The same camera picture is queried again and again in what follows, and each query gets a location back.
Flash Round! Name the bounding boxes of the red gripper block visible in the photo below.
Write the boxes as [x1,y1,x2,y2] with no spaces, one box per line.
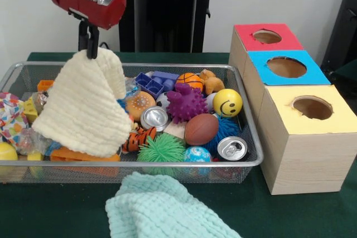
[49,0,127,60]

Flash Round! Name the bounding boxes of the cream knitted cloth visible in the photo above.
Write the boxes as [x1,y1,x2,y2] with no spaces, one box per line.
[32,48,135,158]

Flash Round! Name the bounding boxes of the white multicolour print cloth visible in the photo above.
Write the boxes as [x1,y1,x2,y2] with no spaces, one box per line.
[0,92,32,147]

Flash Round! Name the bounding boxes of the mint green knitted cloth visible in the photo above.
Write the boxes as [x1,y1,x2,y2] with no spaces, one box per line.
[106,170,240,238]

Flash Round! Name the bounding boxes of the wooden box with three holes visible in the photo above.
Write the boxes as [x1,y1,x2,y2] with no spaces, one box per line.
[229,23,357,195]

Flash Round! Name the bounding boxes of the yellow cheese wedge toy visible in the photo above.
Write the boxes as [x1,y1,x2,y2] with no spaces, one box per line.
[23,98,41,123]

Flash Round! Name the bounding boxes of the orange toy basketball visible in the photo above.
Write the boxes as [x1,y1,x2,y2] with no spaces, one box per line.
[176,71,206,90]

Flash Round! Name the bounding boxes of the orange toy brick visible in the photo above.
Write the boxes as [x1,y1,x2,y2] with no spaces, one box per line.
[50,146,120,164]

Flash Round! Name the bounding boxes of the purple spiky ball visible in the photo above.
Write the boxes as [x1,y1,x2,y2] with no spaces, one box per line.
[166,82,209,123]

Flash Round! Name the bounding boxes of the green spiky ball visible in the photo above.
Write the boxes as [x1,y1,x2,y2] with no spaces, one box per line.
[138,133,186,177]

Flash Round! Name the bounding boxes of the brown toy football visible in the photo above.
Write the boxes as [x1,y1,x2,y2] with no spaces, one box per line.
[185,112,219,145]

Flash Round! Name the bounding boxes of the yellow smiley face ball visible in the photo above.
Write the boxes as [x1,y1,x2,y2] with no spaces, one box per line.
[213,88,243,118]

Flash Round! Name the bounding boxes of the blue globe ball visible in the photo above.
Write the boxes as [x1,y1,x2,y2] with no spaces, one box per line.
[184,145,213,176]

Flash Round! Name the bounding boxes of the silver drink can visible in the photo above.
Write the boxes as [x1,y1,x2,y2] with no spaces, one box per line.
[218,135,248,161]

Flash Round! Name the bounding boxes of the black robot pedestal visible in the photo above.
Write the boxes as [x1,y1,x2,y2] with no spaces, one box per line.
[114,0,225,54]

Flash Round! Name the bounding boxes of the shallow wire mesh bin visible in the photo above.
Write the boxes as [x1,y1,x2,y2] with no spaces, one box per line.
[0,61,264,184]

